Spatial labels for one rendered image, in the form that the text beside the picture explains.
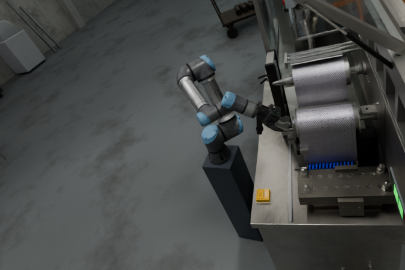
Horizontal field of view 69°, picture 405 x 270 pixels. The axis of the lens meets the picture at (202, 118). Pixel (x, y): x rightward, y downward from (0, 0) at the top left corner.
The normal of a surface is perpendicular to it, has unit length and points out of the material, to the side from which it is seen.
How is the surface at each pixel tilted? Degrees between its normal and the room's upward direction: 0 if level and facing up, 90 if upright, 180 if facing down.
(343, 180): 0
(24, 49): 90
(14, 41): 90
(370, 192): 0
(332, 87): 92
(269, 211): 0
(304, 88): 92
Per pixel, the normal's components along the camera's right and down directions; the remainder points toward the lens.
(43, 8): 0.87, -0.02
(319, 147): -0.21, 0.66
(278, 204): -0.34, -0.74
